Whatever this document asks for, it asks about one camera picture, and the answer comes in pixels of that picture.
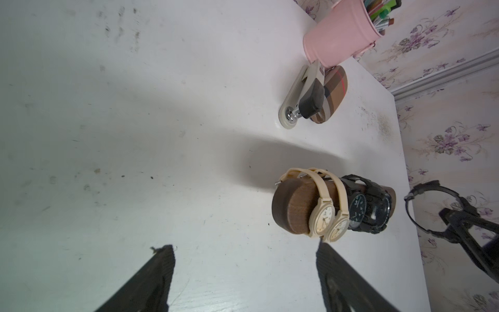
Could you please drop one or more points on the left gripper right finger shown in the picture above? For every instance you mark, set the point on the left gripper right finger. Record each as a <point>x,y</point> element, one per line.
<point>343,289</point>

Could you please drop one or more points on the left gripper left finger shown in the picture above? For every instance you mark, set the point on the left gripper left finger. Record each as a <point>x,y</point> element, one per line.
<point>149,288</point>

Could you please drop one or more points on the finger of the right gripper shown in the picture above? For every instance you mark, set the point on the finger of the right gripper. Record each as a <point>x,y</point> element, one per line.
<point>471,241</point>

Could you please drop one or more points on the beige watch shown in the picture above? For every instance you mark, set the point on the beige watch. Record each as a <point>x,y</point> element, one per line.
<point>339,218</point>
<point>309,213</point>

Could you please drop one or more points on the black sport watch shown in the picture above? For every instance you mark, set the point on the black sport watch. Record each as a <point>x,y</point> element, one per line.
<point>379,205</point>
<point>424,202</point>

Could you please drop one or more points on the black analog watch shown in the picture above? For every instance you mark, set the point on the black analog watch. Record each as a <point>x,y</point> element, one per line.
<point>357,203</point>

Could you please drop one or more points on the wooden watch stand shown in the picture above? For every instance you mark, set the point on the wooden watch stand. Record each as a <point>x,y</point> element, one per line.
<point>370,205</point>

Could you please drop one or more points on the black and beige stapler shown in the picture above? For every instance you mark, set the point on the black and beige stapler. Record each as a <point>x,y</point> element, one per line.
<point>306,96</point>

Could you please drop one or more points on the pink pen bucket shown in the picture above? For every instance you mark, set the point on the pink pen bucket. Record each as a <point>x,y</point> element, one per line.
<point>347,31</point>

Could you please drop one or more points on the pens in bucket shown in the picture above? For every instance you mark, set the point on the pens in bucket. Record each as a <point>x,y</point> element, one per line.
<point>379,10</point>

